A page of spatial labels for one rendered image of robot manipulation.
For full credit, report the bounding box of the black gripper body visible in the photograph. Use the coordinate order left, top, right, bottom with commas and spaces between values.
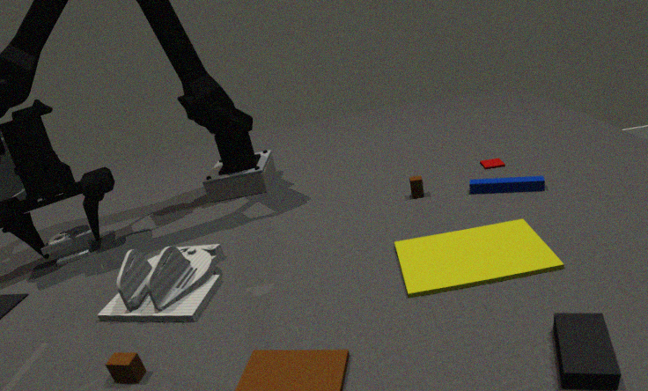
0, 146, 114, 228

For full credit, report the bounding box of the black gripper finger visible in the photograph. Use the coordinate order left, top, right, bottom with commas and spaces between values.
83, 194, 105, 241
2, 212, 49, 259

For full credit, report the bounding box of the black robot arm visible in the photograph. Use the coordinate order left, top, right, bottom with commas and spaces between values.
0, 0, 261, 175

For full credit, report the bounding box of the red flat plate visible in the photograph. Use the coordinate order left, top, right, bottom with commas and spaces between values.
480, 159, 505, 169

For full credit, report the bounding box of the blue rectangular bar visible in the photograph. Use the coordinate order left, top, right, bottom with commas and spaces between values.
469, 175, 545, 194

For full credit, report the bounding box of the brown cube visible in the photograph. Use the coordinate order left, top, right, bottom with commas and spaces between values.
106, 352, 146, 384

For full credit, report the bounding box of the yellow flat plate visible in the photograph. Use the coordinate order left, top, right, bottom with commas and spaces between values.
394, 219, 564, 298

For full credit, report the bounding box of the brown flat plate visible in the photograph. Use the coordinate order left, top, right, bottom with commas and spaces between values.
235, 350, 350, 391

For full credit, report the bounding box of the small brown block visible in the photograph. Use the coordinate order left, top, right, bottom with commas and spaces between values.
409, 175, 424, 199

